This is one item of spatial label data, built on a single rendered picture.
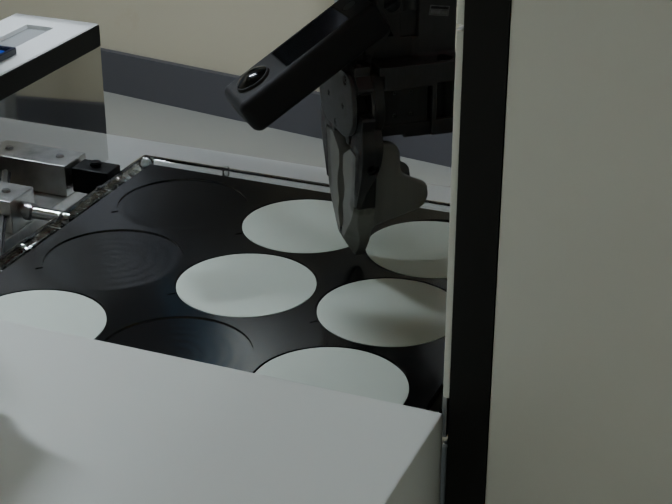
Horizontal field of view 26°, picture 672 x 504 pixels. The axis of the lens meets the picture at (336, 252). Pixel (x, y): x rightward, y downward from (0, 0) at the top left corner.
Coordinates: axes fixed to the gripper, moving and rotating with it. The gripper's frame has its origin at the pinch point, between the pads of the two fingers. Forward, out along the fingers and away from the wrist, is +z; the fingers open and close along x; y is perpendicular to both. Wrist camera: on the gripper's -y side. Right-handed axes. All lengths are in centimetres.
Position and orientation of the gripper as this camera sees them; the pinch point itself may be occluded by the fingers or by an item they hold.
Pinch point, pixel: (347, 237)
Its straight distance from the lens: 105.4
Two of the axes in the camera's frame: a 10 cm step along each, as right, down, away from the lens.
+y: 9.5, -1.4, 2.9
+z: 0.0, 9.0, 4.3
